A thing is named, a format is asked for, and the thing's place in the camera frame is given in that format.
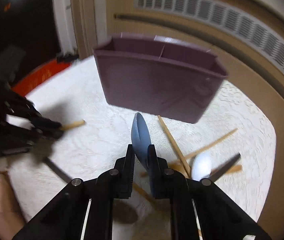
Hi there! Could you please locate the grey ventilation grille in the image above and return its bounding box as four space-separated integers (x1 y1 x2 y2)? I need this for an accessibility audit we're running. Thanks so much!
134 0 284 74

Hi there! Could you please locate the white plastic spoon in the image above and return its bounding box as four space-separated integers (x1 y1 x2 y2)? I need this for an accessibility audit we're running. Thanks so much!
191 153 212 181

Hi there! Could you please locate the white lace tablecloth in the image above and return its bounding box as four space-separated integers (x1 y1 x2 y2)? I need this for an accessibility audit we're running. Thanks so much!
11 59 269 239

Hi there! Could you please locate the red mat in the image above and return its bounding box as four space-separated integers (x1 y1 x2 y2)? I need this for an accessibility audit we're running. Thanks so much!
12 59 71 96

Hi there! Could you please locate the blue plastic spoon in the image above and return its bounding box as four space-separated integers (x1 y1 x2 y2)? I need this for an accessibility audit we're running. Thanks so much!
131 113 152 172

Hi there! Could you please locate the purple plastic utensil holder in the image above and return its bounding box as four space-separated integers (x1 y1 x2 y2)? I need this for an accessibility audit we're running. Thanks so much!
93 34 228 124

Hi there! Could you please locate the wooden spoon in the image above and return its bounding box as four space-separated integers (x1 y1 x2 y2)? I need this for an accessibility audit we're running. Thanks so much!
169 164 242 178

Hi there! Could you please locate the person's hand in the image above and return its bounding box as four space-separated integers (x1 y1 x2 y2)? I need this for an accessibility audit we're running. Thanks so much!
0 171 26 239

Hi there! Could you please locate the long wooden chopstick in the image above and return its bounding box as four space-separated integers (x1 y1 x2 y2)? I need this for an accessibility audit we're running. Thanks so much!
133 183 157 209

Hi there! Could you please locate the black handled metal spoon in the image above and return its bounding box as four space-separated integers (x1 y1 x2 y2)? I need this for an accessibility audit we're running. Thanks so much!
209 153 241 182
42 157 72 184

